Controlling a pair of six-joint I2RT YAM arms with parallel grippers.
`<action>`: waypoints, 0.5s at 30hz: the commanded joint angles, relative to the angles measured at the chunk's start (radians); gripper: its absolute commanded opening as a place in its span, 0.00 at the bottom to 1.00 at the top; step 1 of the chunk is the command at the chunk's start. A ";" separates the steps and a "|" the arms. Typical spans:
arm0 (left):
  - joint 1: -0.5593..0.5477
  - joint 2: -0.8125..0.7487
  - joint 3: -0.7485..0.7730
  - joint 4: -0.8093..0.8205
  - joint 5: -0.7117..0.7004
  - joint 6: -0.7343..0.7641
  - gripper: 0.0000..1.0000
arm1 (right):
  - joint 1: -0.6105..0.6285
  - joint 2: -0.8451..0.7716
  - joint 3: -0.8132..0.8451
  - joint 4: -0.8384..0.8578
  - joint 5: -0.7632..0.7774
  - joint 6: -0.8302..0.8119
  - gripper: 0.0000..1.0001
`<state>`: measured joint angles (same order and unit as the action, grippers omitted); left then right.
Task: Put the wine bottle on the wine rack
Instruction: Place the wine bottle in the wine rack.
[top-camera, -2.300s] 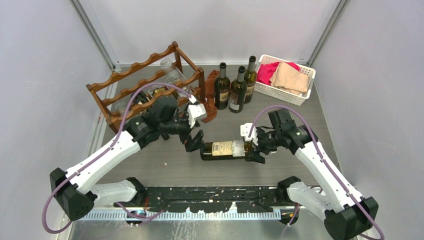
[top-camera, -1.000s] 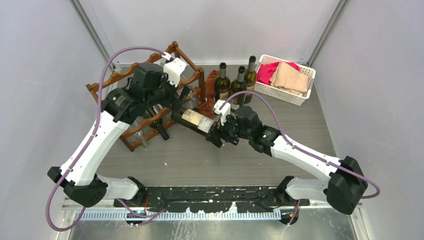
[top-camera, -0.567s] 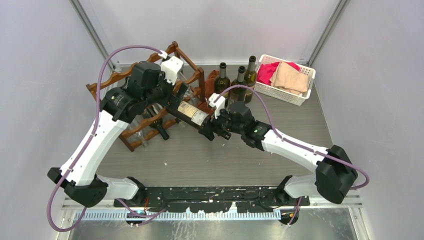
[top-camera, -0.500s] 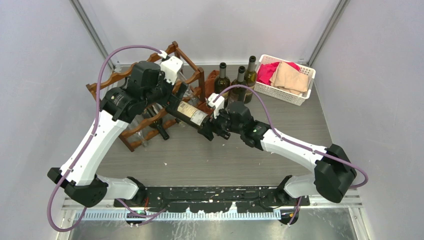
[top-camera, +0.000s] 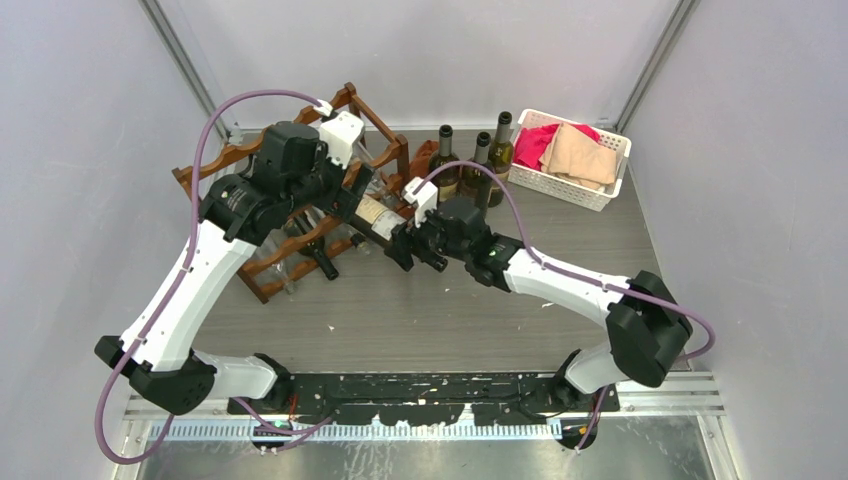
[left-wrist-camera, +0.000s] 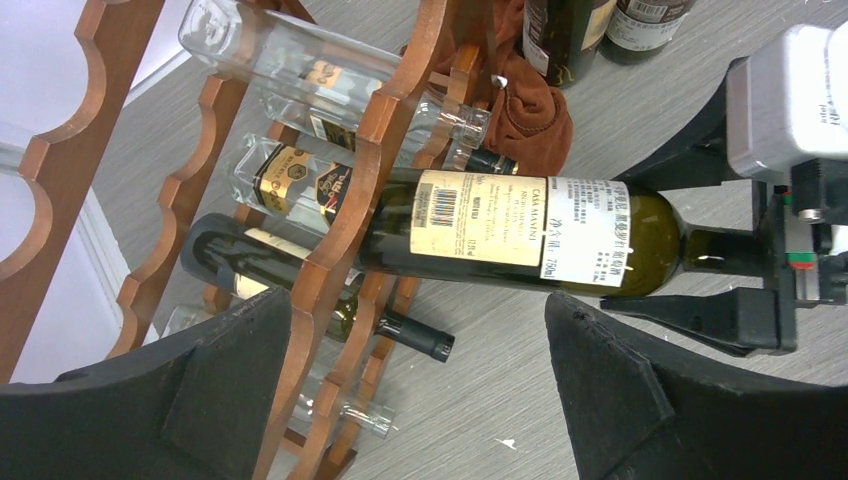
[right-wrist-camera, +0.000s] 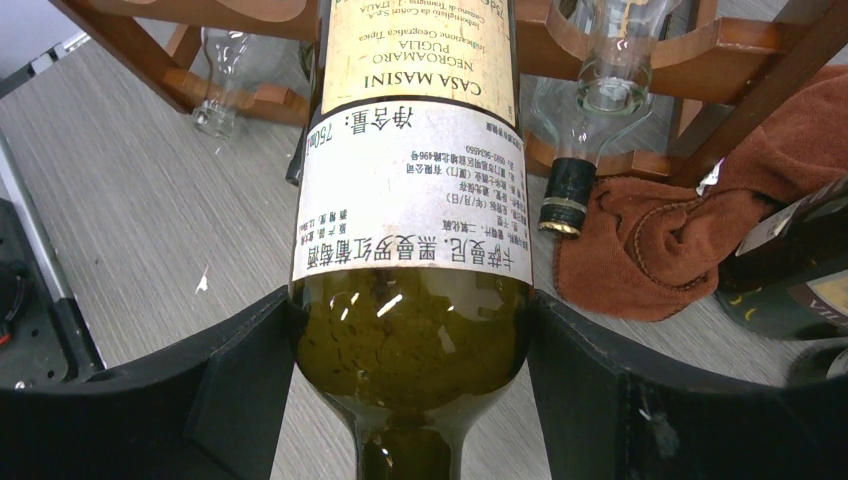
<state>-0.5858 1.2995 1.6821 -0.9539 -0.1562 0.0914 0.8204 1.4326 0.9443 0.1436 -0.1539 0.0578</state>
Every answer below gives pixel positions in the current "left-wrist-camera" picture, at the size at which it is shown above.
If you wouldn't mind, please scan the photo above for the clear bottle gold cap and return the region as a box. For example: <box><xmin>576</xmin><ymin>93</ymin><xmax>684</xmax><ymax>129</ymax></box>
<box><xmin>228</xmin><ymin>132</ymin><xmax>521</xmax><ymax>233</ymax></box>

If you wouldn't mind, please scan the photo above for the square clear bottle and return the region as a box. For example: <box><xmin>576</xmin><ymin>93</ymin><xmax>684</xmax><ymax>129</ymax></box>
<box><xmin>293</xmin><ymin>369</ymin><xmax>396</xmax><ymax>439</ymax></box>

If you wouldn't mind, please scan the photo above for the clear bottle front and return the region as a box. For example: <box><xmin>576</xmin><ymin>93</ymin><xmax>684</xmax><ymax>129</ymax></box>
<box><xmin>177</xmin><ymin>0</ymin><xmax>492</xmax><ymax>150</ymax></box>

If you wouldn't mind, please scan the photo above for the clear glass bottle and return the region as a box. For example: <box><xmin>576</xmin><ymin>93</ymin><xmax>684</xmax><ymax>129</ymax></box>
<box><xmin>161</xmin><ymin>304</ymin><xmax>212</xmax><ymax>338</ymax></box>

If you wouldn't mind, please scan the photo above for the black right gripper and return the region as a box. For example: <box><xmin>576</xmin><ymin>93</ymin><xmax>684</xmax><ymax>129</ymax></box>
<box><xmin>600</xmin><ymin>58</ymin><xmax>847</xmax><ymax>357</ymax></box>

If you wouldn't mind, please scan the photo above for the green wine bottle silver neck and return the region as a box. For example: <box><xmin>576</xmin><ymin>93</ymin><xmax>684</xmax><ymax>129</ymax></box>
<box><xmin>521</xmin><ymin>0</ymin><xmax>616</xmax><ymax>88</ymax></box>

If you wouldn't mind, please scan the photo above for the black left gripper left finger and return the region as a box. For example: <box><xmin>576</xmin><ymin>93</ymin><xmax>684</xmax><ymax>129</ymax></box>
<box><xmin>1</xmin><ymin>288</ymin><xmax>291</xmax><ymax>479</ymax></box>

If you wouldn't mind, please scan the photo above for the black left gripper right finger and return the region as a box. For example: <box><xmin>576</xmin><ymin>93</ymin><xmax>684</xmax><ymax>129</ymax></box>
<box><xmin>544</xmin><ymin>292</ymin><xmax>847</xmax><ymax>479</ymax></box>

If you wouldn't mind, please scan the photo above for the dark wine bottle cream label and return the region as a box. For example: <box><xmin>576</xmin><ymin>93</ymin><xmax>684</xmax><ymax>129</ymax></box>
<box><xmin>357</xmin><ymin>169</ymin><xmax>764</xmax><ymax>297</ymax></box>

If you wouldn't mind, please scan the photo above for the brown suede cloth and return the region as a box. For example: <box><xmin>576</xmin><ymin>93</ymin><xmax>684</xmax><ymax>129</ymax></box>
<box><xmin>483</xmin><ymin>0</ymin><xmax>573</xmax><ymax>176</ymax></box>

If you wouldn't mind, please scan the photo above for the wooden wine rack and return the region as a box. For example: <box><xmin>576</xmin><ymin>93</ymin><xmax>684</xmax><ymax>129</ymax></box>
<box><xmin>0</xmin><ymin>0</ymin><xmax>505</xmax><ymax>480</ymax></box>

